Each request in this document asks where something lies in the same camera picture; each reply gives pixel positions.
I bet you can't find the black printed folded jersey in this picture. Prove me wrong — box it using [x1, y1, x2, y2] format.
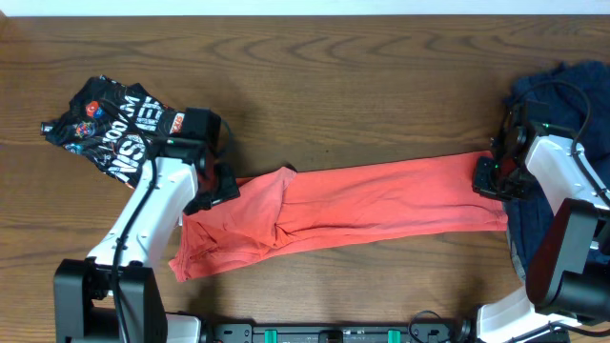
[40, 75, 186, 188]

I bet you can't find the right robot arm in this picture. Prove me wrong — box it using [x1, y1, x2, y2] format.
[463, 100, 609, 342]

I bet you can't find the orange red soccer t-shirt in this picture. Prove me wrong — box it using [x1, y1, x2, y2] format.
[169, 152, 508, 282]

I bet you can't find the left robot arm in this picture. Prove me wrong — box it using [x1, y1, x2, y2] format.
[53, 109, 239, 342]

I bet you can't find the navy blue garment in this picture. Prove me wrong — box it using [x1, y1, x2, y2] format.
[504, 61, 609, 273]

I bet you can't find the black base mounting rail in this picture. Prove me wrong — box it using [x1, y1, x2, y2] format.
[199, 311, 478, 343]

